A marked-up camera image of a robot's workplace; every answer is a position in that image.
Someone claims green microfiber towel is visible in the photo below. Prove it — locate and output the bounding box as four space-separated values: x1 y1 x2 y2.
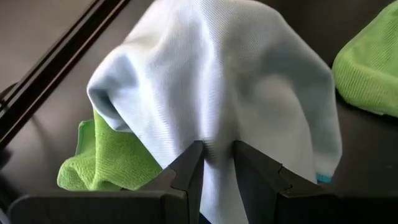
57 109 163 192
331 0 398 118

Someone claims black aluminium table frame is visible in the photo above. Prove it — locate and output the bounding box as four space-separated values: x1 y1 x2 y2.
0 0 132 149

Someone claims light blue microfiber towel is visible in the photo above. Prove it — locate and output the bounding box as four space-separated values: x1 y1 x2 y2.
86 0 343 224

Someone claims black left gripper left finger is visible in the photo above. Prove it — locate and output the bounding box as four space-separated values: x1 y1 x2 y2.
7 140 205 224

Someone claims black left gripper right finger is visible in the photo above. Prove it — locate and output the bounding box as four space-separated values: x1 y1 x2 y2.
233 140 398 224

